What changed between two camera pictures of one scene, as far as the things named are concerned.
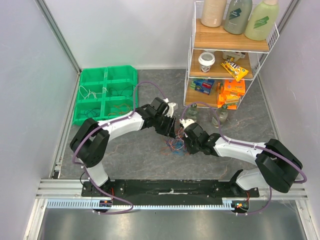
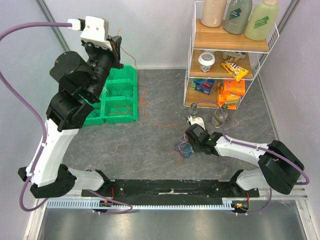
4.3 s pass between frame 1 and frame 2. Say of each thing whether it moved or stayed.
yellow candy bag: stayed
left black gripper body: moved
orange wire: stayed
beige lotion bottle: stayed
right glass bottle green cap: stayed
